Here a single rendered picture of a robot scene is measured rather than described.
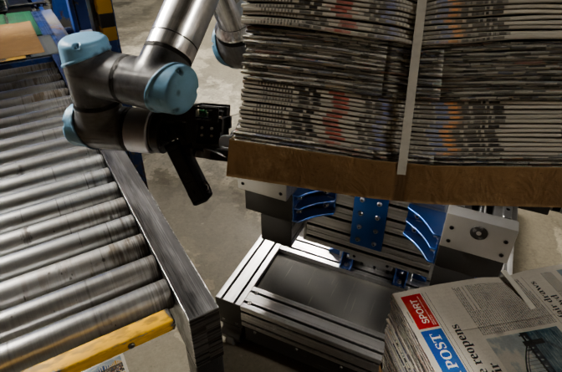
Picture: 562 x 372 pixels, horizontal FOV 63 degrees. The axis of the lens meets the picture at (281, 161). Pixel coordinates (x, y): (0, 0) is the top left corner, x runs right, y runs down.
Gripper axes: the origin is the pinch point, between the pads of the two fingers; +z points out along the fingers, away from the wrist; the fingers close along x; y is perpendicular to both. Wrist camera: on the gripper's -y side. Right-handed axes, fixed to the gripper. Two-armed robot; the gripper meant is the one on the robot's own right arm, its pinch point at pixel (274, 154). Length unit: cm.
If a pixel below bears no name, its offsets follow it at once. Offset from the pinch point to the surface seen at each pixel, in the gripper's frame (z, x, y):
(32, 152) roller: -63, 26, -10
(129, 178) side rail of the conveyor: -34.7, 18.6, -11.8
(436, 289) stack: 26.8, -4.2, -17.8
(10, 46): -117, 87, 15
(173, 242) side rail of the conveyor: -17.9, 2.2, -18.2
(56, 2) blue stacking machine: -227, 276, 51
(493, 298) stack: 35.0, -4.6, -18.0
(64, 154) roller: -54, 25, -9
